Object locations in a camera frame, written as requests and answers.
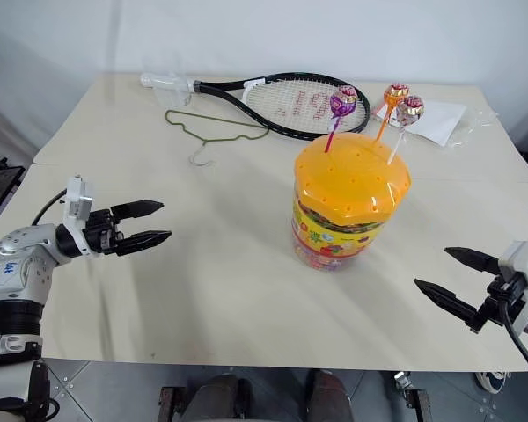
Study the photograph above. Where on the black mesh stand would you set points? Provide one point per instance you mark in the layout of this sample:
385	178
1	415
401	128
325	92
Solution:
0	180

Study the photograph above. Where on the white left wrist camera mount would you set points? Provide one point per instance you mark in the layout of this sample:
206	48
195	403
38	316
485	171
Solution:
77	204

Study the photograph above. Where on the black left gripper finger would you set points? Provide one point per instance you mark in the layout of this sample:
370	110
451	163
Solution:
138	208
145	240

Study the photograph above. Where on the brown rounded shape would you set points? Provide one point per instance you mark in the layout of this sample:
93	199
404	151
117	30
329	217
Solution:
330	395

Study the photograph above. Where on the clear plastic bag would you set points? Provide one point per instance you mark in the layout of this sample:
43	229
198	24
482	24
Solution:
471	129

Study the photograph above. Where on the white paper sheet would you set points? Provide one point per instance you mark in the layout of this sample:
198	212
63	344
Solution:
440	118

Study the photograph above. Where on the orange lollipop orange stick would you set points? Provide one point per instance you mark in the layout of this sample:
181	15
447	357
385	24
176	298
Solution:
396	93

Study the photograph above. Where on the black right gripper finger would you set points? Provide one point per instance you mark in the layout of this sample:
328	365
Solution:
473	258
449	299

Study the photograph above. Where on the purple lollipop pink stick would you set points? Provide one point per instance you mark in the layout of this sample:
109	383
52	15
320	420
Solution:
343	102

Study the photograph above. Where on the grey rounded shape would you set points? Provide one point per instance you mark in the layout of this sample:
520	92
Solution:
220	397

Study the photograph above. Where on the black tennis racket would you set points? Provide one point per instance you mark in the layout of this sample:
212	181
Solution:
310	105

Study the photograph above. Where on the orange perforated jar lid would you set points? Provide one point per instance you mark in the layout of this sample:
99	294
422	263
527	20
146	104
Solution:
352	176

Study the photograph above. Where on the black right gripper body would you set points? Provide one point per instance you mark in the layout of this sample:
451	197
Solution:
499	303

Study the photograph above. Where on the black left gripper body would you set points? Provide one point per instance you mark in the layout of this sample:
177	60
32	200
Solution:
101	233

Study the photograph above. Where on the black metal bracket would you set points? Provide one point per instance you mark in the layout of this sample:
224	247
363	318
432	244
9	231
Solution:
418	404

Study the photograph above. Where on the colourful clear candy jar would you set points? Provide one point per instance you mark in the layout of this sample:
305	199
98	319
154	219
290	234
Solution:
330	239

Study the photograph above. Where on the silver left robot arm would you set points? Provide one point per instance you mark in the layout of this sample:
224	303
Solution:
22	268

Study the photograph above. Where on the white sneaker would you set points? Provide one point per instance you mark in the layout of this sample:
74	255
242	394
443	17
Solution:
493	381

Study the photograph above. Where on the red gold lollipop white stick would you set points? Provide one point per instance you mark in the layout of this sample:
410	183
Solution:
410	110

